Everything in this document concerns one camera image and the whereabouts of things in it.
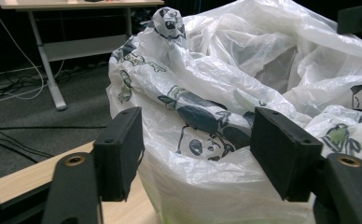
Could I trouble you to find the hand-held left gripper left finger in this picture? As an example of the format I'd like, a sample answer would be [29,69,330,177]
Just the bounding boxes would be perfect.
[92,105,146,203]

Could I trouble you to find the white printed plastic bag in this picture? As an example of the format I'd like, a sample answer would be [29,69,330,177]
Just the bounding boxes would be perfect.
[105,0,362,224]

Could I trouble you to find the white cable on floor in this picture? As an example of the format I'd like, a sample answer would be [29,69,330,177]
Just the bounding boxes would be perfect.
[0,0,65,108]

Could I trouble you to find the black cables on floor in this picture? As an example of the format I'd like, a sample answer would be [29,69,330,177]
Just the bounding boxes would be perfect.
[0,123,108,164]

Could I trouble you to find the desk with white metal legs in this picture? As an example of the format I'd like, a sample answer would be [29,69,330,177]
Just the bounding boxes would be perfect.
[0,0,165,112]

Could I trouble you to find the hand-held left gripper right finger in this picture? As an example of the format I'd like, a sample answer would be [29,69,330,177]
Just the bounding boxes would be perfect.
[249,106,324,203]

